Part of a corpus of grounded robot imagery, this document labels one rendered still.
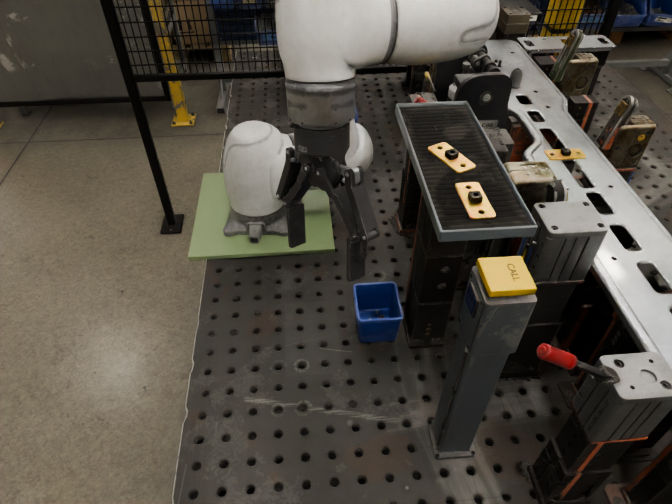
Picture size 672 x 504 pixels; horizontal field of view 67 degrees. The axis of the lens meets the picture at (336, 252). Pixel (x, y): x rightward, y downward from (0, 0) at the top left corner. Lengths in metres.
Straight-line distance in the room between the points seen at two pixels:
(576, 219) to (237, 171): 0.78
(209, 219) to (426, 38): 0.94
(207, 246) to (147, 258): 1.11
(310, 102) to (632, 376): 0.54
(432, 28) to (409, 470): 0.74
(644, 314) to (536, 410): 0.31
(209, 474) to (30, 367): 1.34
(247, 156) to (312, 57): 0.66
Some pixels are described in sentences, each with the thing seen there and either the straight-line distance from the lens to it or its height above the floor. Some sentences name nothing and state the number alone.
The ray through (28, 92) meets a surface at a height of 0.23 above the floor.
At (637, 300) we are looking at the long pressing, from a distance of 0.96.
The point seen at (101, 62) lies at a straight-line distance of 3.40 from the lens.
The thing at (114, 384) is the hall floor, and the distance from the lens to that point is 2.07.
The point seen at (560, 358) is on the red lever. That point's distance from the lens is 0.66.
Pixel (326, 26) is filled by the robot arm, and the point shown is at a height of 1.42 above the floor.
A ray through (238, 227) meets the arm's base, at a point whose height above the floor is 0.73.
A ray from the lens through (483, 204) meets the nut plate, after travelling 0.77.
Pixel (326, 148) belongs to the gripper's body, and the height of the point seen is 1.27.
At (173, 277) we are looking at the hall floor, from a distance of 2.34.
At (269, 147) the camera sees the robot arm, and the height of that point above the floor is 0.96.
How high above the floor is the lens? 1.63
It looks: 44 degrees down
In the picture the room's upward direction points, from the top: straight up
